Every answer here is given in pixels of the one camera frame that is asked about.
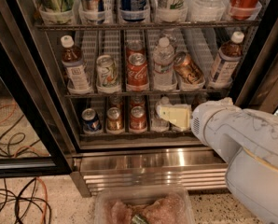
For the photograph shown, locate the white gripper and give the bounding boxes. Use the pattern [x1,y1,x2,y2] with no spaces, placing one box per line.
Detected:
[156,97,241,146]

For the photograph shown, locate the orange soda can shelf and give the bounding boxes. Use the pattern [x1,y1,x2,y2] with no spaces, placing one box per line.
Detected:
[174,51,203,85]

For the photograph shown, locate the clear water bottle shelf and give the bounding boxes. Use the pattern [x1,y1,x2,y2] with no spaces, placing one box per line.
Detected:
[153,37,174,86]

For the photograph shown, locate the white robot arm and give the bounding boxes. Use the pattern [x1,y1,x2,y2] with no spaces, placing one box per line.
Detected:
[156,97,278,224]

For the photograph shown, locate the orange can bottom shelf behind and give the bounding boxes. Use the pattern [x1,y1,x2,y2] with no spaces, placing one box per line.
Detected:
[191,93,209,109]

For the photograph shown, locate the small water bottle bottom shelf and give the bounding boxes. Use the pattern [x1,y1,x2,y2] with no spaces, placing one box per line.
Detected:
[152,96,170,132]

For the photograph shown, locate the stainless steel fridge base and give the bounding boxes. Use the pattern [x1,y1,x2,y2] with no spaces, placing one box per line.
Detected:
[71,146,228,197]

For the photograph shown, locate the right glass fridge door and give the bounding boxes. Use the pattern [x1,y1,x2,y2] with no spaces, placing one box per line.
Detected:
[235,11,278,113]

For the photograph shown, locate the glass fridge door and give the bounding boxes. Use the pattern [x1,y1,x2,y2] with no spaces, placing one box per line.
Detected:
[235,11,278,113]
[0,0,74,178]

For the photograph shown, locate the red can bottom shelf front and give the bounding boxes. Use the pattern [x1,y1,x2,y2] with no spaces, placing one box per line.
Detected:
[130,105,146,131]

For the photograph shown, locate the red can bottom shelf behind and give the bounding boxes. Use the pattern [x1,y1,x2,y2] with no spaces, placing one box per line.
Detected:
[130,95,146,108]

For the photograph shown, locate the red cola can front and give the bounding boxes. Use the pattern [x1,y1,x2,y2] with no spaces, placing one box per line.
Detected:
[127,53,147,86]

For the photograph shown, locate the gold can bottom shelf behind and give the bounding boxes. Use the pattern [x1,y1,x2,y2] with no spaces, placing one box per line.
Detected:
[109,96,123,109]

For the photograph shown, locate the gold can shelf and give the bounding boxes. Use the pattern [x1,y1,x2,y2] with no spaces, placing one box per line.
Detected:
[107,107,124,131]
[109,96,123,109]

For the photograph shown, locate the gold can bottom shelf front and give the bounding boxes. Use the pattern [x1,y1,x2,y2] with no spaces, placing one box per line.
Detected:
[107,107,124,131]

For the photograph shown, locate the red cola can behind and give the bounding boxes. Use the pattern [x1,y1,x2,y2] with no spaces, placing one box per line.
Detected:
[126,40,145,57]

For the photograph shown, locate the white green soda can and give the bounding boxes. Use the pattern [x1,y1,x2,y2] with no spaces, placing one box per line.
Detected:
[96,54,118,88]

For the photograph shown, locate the large water bottle top shelf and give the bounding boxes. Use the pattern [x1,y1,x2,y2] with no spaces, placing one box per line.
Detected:
[189,0,225,21]

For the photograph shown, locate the red cola can top shelf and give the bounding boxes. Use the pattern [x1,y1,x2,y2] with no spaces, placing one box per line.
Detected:
[229,0,258,21]

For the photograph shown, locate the blue can bottom shelf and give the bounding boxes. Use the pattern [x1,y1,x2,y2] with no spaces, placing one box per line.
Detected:
[81,108,102,133]

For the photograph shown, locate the left glass fridge door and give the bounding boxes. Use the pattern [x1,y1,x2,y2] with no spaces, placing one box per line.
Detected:
[0,0,74,178]

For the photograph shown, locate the right brown tea bottle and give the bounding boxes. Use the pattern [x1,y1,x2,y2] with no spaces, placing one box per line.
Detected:
[208,31,244,88]

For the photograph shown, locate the brown tea bottle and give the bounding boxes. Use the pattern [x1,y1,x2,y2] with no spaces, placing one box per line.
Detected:
[61,35,90,91]
[208,31,244,88]

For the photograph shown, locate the clear plastic food container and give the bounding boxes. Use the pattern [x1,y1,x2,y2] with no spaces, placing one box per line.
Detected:
[94,185,195,224]

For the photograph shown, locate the left brown tea bottle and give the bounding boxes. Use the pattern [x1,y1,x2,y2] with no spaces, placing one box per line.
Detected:
[61,35,90,91]

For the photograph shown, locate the top wire shelf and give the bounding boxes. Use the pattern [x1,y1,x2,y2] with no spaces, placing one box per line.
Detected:
[35,20,261,31]

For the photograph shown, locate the wire shelf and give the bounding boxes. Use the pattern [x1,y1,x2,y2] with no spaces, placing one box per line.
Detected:
[35,20,261,31]
[64,89,229,99]

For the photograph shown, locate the middle wire shelf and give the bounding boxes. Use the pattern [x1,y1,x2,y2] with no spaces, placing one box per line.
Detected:
[64,89,229,99]

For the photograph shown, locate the black and orange floor cables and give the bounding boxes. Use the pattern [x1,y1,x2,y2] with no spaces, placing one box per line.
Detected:
[0,176,52,224]

